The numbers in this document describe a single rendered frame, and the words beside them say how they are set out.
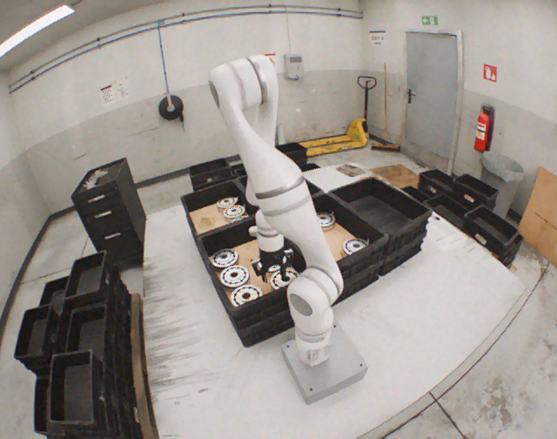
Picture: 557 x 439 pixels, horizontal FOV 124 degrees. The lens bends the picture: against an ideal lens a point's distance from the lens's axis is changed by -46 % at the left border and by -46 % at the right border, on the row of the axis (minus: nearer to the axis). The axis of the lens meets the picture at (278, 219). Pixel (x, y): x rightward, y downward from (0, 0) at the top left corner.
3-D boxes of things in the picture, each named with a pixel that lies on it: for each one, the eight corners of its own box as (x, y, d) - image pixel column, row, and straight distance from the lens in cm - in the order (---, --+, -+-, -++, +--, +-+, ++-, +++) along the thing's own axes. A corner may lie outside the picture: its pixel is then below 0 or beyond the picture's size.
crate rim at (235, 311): (323, 276, 83) (323, 271, 82) (231, 318, 76) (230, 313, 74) (266, 217, 111) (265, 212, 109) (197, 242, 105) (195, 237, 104)
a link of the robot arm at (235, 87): (204, 64, 44) (264, 210, 43) (260, 46, 46) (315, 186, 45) (203, 79, 52) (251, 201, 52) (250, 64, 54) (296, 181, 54)
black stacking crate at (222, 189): (268, 235, 116) (265, 213, 110) (204, 260, 111) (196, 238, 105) (237, 199, 148) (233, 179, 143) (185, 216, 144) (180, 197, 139)
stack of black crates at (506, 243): (498, 277, 234) (520, 231, 211) (480, 293, 211) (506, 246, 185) (466, 249, 243) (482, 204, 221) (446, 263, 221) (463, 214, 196)
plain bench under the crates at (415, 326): (472, 358, 194) (527, 286, 147) (231, 487, 156) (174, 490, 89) (349, 231, 254) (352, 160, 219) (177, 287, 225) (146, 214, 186)
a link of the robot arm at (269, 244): (276, 225, 85) (275, 208, 82) (290, 246, 77) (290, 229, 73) (248, 232, 83) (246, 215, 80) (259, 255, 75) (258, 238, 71)
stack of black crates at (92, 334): (135, 386, 171) (104, 359, 146) (97, 391, 186) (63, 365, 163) (131, 334, 192) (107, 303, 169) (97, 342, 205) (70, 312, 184)
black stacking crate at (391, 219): (428, 233, 126) (433, 211, 120) (385, 260, 106) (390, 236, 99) (370, 196, 145) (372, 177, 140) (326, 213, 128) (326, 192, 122)
